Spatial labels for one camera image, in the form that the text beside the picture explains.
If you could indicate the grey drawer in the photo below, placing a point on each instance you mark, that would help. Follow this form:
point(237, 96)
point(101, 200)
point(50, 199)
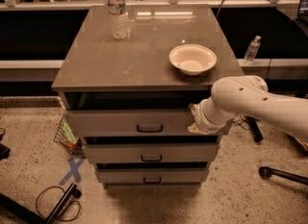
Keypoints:
point(130, 123)
point(117, 177)
point(136, 153)

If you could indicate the black stand leg left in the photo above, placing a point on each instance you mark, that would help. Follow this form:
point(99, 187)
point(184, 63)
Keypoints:
point(29, 217)

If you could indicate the grey middle drawer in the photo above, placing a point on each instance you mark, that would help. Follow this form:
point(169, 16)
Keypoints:
point(136, 153)

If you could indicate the grey drawer cabinet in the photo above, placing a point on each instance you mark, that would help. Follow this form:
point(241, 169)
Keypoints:
point(102, 73)

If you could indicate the black chair leg right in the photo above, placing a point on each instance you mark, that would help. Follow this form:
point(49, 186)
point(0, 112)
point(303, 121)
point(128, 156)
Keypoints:
point(267, 172)

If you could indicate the white paper bowl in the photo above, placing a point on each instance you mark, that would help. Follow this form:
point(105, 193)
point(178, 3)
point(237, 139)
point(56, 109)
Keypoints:
point(192, 59)

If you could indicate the black stand leg behind cabinet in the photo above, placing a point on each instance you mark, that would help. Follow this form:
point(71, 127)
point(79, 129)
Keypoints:
point(254, 129)

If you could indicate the clear plastic water bottle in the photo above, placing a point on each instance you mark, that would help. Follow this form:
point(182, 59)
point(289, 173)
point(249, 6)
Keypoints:
point(119, 18)

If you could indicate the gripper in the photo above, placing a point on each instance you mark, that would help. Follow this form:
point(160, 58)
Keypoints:
point(201, 119)

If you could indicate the blue tape cross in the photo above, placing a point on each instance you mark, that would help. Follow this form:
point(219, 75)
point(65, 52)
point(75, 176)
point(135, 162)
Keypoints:
point(73, 171)

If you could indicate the grey top drawer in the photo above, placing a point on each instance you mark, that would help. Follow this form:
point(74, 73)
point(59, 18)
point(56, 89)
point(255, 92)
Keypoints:
point(130, 123)

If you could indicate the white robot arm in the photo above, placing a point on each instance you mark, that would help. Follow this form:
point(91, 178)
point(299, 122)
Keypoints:
point(249, 96)

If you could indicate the grey bottom drawer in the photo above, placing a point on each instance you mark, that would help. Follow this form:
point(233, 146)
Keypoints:
point(117, 177)

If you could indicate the small water bottle on ledge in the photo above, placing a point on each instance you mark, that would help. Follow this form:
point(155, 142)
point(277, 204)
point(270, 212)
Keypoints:
point(252, 50)

